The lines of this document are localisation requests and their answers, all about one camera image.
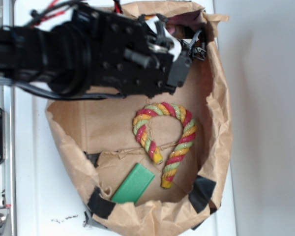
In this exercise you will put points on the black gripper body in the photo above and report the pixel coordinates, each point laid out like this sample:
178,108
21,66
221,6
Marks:
134,56

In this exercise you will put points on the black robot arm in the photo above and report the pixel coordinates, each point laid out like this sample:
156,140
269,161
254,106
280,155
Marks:
52,64

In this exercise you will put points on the brown paper bag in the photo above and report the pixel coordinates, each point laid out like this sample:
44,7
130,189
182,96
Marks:
98,148

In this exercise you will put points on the green plastic block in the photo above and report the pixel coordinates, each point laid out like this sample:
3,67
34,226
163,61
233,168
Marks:
134,185

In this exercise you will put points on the multicolour twisted rope toy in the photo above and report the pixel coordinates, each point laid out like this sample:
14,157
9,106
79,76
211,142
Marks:
183,145

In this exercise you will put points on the aluminium frame rail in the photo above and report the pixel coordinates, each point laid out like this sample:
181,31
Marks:
7,163

